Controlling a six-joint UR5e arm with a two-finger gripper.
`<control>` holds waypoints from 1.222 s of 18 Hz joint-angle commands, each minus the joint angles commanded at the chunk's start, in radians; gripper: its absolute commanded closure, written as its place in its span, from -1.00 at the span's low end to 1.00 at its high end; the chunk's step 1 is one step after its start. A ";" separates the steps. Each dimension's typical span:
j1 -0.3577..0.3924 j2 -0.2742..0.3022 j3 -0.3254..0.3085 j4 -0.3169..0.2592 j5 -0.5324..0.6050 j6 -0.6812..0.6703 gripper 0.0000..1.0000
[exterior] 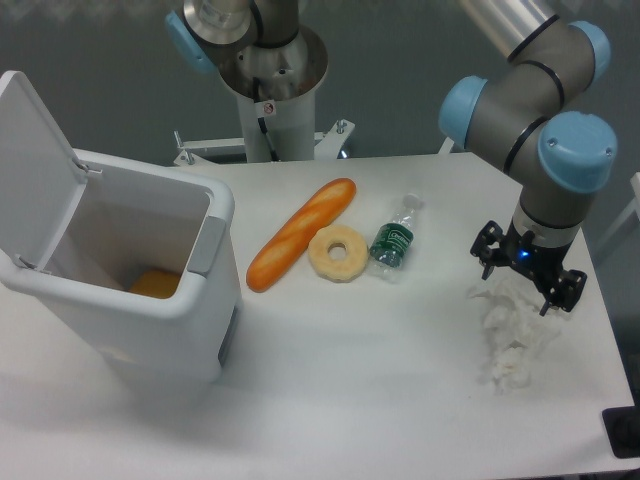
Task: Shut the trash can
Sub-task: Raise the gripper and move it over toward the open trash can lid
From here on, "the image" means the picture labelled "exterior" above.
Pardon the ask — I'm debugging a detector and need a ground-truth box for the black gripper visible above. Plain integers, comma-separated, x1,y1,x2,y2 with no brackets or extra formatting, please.
470,220,587,316

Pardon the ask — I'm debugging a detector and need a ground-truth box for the white trash can lid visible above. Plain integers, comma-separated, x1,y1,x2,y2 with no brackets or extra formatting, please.
1,71,103,280

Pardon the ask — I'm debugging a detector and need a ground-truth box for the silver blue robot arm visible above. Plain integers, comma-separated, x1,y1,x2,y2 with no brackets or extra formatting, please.
165,1,617,311

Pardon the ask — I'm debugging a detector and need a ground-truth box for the white trash can body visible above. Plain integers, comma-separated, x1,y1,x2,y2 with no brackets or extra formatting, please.
1,150,241,382

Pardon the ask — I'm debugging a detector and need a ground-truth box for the crumpled white tissue paper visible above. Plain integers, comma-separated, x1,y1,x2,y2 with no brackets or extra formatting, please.
467,277,566,394

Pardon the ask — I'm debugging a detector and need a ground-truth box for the clear green-label plastic bottle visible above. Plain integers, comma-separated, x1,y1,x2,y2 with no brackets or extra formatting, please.
369,193,423,283

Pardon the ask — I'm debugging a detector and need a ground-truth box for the black device at corner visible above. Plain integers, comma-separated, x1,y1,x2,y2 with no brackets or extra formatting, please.
602,406,639,459

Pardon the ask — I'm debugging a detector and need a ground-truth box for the orange baguette bread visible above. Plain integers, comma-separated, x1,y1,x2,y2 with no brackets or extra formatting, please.
245,178,357,293

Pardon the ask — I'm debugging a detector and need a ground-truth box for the orange item inside bin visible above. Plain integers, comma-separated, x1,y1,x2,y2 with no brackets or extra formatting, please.
129,270,180,299

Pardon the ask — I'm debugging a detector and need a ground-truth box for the white frame at right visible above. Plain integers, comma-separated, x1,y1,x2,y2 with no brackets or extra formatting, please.
592,172,639,266

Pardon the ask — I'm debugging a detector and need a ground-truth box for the beige donut ring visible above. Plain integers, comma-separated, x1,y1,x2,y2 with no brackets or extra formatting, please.
307,224,370,284

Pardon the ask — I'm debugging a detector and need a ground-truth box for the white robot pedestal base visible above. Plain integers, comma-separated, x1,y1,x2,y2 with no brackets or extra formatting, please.
174,26,355,165

